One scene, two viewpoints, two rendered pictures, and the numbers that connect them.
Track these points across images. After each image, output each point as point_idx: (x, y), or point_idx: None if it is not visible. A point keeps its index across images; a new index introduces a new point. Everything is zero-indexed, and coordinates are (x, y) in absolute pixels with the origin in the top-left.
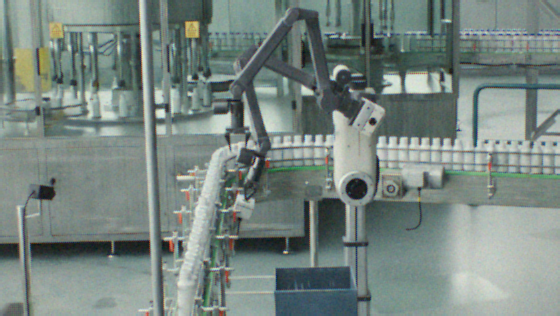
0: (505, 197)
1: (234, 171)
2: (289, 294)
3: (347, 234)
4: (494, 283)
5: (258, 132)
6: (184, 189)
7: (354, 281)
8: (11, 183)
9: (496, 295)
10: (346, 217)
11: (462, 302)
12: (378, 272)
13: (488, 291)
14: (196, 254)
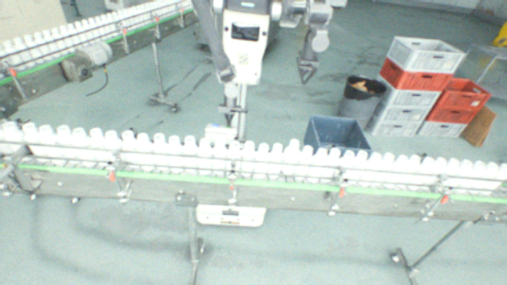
0: (129, 48)
1: (21, 127)
2: (367, 146)
3: (244, 104)
4: (38, 105)
5: (228, 58)
6: (108, 173)
7: (342, 118)
8: None
9: (60, 109)
10: (242, 94)
11: (59, 123)
12: None
13: (50, 110)
14: (454, 161)
